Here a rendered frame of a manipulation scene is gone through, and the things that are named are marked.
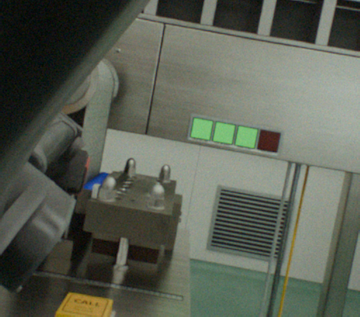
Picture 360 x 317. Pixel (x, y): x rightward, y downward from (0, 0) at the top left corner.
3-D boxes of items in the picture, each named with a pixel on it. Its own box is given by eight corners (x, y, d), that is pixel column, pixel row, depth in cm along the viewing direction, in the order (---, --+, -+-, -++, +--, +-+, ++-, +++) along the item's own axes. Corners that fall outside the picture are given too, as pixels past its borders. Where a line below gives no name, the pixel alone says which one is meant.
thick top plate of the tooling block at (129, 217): (82, 230, 86) (88, 199, 86) (116, 191, 126) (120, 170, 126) (165, 245, 86) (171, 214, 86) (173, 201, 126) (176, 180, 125)
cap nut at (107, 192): (95, 199, 87) (99, 176, 86) (99, 195, 90) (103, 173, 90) (114, 203, 87) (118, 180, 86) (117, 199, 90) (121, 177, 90)
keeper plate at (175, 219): (164, 249, 103) (173, 202, 102) (166, 236, 113) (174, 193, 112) (175, 251, 103) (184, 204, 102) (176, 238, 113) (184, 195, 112)
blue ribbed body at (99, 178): (74, 202, 91) (77, 185, 91) (96, 183, 113) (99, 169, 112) (92, 204, 91) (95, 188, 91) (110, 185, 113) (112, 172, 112)
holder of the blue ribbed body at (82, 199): (74, 212, 91) (79, 188, 90) (98, 191, 113) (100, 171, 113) (90, 215, 91) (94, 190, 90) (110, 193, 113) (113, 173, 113)
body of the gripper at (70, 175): (79, 192, 72) (73, 174, 65) (15, 182, 72) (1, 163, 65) (89, 155, 75) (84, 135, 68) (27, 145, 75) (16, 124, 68)
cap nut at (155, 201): (144, 207, 88) (148, 184, 87) (146, 203, 91) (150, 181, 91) (163, 210, 88) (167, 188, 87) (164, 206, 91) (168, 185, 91)
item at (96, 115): (71, 195, 90) (86, 103, 89) (95, 177, 114) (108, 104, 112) (74, 195, 90) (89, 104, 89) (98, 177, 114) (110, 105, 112)
